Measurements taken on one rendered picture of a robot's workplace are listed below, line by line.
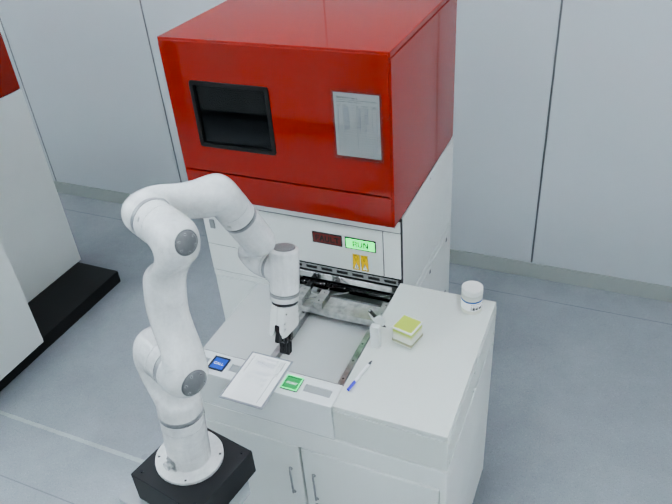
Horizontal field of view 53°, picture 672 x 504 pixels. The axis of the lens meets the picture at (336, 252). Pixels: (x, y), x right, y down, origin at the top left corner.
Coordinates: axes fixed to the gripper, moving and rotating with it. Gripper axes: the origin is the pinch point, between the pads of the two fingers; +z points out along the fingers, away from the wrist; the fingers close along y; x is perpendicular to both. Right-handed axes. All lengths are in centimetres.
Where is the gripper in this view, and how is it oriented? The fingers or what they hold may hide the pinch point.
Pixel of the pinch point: (285, 346)
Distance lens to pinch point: 197.7
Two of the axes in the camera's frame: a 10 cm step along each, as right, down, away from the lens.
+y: -4.0, 3.6, -8.4
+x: 9.2, 1.7, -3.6
